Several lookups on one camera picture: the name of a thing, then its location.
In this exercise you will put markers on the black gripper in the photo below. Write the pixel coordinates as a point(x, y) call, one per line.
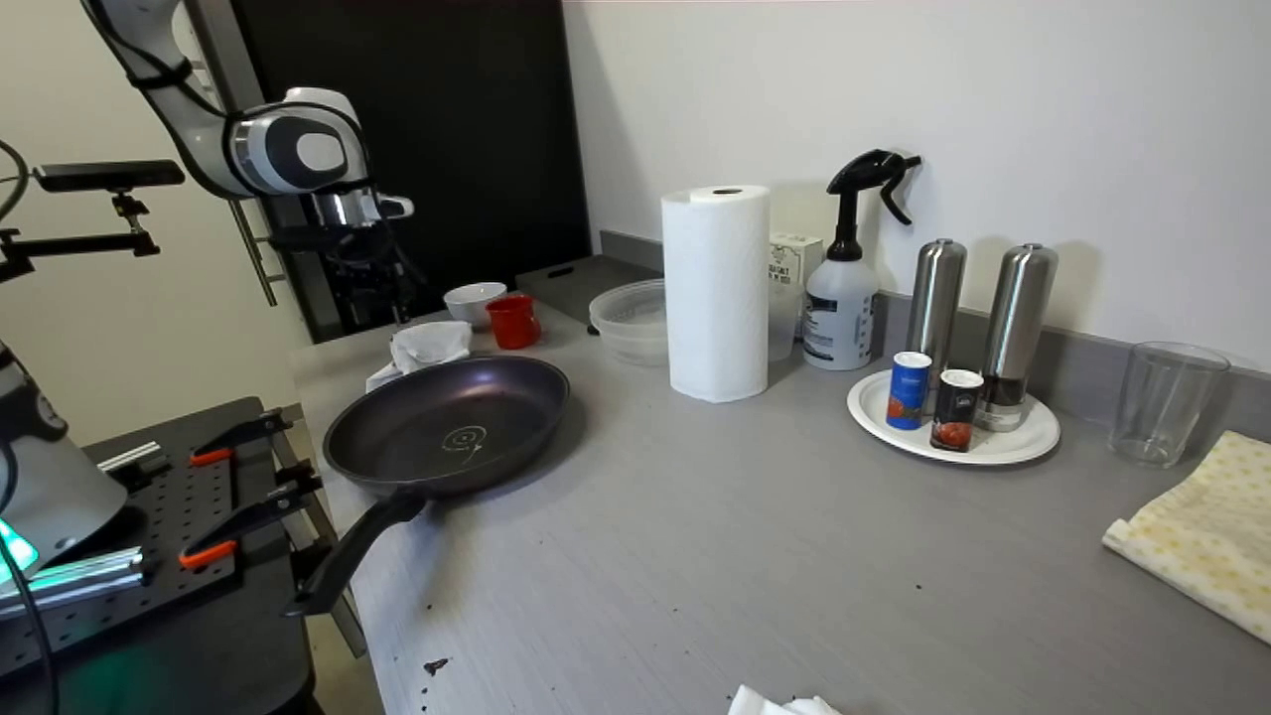
point(358, 252)

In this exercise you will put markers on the white towel red stripes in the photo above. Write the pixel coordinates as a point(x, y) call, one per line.
point(421, 350)

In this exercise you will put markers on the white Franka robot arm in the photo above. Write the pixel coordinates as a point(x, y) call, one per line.
point(285, 145)

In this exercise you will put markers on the dark nonstick frying pan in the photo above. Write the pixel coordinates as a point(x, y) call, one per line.
point(452, 430)

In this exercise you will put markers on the white paper towel roll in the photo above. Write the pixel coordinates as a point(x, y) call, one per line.
point(715, 292)

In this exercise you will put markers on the white ceramic bowl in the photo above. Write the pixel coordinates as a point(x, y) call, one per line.
point(473, 304)

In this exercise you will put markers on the red plastic cup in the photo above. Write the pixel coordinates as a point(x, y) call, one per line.
point(514, 324)

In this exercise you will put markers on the black clamp orange tip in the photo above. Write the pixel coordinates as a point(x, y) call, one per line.
point(244, 435)
point(250, 518)

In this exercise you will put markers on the dark tall panel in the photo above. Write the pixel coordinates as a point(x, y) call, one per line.
point(479, 133)

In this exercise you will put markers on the dark brown tray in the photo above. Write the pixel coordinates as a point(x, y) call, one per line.
point(568, 280)

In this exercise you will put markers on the clear plastic container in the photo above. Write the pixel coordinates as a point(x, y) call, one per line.
point(625, 324)

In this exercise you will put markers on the black perforated breadboard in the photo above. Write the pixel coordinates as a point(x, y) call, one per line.
point(171, 492)

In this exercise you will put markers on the black robot table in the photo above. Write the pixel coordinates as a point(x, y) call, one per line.
point(199, 649)

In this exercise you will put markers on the white patterned box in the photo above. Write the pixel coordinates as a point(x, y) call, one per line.
point(792, 285)

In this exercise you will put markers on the spray bottle black trigger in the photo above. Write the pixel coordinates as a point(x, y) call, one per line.
point(838, 304)

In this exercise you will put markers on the blue spice jar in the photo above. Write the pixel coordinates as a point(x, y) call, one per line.
point(908, 390)

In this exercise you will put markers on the steel pepper grinder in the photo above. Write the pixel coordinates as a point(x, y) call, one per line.
point(935, 304)
point(1020, 324)

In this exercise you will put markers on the crumpled white napkin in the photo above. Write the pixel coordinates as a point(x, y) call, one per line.
point(781, 702)

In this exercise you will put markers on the dark red spice jar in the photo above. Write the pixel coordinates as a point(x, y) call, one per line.
point(956, 415)

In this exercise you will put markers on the white round plate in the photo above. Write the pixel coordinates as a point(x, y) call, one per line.
point(1020, 438)

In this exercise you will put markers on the clear drinking glass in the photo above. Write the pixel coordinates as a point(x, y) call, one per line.
point(1173, 404)

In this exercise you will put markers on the yellow patterned cloth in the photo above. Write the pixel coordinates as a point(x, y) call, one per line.
point(1205, 529)

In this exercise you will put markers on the black camera on stand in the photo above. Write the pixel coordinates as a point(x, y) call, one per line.
point(106, 175)

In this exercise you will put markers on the aluminium rail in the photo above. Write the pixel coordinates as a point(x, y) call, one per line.
point(82, 577)

